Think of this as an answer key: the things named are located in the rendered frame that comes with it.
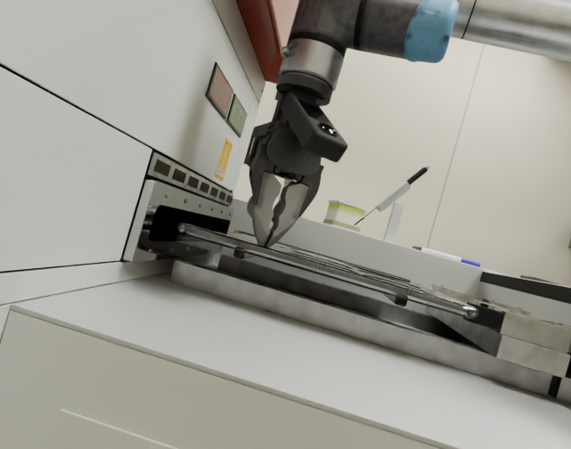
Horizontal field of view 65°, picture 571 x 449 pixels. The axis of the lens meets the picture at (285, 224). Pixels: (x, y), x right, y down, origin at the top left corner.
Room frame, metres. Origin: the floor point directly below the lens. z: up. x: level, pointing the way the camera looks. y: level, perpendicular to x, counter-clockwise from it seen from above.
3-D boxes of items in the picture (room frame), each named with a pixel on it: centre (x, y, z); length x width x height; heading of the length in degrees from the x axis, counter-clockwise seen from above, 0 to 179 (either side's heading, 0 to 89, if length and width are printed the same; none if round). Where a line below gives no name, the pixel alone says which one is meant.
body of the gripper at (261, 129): (0.57, 0.03, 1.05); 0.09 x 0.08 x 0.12; 24
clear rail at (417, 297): (0.53, -0.06, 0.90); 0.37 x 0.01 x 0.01; 85
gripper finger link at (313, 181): (0.55, 0.00, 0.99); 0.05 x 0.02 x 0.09; 114
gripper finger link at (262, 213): (0.56, 0.04, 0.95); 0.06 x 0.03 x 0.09; 24
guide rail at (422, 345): (0.58, -0.12, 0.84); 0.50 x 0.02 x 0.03; 85
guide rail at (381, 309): (0.85, -0.15, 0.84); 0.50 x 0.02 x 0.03; 85
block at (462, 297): (0.87, -0.35, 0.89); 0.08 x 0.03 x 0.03; 85
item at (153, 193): (0.71, 0.14, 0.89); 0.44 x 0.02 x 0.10; 175
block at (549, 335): (0.54, -0.32, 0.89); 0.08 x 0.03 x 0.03; 85
